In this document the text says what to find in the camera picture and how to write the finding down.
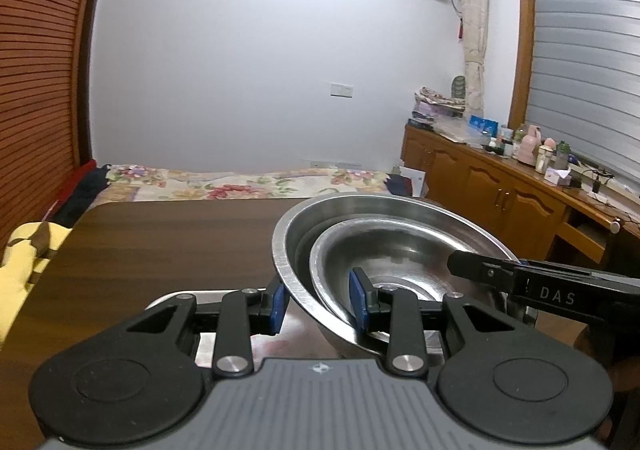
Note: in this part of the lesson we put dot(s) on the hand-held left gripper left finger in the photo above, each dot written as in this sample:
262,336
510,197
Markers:
277,310

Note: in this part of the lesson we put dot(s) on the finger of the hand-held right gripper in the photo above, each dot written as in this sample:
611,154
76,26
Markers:
475,267

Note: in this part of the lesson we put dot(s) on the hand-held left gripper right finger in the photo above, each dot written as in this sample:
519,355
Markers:
357,300

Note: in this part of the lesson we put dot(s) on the white floral square plate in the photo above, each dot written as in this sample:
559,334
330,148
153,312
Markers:
300,345

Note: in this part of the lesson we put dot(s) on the small stainless steel bowl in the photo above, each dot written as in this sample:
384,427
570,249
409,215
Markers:
400,240

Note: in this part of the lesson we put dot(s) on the large stainless steel bowl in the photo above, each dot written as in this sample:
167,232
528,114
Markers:
300,230

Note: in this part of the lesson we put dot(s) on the open wooden drawer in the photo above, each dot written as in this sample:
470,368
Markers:
582,240

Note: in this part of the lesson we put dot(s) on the wooden sideboard cabinet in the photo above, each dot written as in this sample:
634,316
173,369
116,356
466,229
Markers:
475,180

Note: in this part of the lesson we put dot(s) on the white paper box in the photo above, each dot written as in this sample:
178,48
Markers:
414,180

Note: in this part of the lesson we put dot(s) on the navy blue blanket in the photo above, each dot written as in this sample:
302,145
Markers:
400,185

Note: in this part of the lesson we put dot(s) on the pink tissue box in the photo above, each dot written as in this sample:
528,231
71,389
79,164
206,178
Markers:
556,178

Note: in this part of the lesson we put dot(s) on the group of small bottles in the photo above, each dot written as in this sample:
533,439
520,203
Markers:
500,143

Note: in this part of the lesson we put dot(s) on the beige bottle with pink cap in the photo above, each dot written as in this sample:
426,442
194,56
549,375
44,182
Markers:
544,158

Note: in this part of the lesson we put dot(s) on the pink jug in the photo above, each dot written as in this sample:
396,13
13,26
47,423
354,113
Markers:
530,148

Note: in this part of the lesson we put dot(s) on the bottle with green cap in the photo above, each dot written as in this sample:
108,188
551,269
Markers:
563,158

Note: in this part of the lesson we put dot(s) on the clear plastic bag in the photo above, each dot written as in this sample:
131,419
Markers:
455,130

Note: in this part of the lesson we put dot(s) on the blue box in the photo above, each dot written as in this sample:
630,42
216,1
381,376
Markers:
484,124

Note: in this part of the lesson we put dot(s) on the pile of folded cloths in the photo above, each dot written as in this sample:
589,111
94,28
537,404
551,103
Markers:
437,105

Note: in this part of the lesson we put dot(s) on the grey-green small fan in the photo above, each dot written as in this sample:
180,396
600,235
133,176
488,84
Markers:
459,88

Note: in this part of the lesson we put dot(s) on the grey window blind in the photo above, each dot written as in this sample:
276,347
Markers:
585,70

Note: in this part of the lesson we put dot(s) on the black cloth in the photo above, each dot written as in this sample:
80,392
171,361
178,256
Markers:
82,195

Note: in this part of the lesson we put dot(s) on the cream patterned curtain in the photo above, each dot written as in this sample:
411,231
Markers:
474,30

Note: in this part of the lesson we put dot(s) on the red hanging ornament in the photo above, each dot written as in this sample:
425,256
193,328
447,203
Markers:
460,28

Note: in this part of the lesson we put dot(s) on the red cloth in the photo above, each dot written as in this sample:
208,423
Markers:
75,178

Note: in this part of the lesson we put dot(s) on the wooden louvered wardrobe door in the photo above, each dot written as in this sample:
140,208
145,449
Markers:
35,80

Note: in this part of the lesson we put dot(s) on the white wall switch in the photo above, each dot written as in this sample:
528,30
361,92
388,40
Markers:
341,90

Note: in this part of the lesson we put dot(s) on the wooden window frame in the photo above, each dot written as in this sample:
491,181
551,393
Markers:
522,40

